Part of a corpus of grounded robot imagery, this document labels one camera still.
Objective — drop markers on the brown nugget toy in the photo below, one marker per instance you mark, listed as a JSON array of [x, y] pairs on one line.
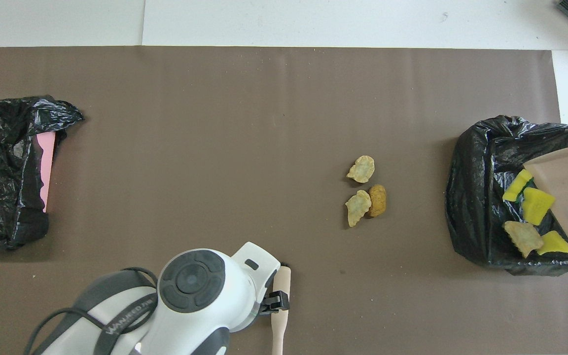
[[377, 199]]

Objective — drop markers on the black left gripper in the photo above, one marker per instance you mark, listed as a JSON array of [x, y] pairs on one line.
[[265, 303]]

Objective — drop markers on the pale green dumpling toy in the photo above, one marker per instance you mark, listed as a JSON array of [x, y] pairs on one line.
[[357, 207], [361, 169]]

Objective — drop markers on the black bag lined bin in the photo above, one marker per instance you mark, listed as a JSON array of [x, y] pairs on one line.
[[476, 197]]

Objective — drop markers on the beige hand brush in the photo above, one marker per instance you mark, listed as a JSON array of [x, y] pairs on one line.
[[281, 291]]

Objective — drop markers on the striped croissant toy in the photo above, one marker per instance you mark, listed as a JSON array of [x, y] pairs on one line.
[[523, 238]]

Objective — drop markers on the brown table mat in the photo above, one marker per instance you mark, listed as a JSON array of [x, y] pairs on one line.
[[264, 123]]

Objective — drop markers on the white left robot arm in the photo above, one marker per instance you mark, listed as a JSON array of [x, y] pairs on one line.
[[195, 305]]

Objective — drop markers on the notched yellow sponge piece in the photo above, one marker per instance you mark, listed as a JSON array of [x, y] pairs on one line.
[[538, 204]]

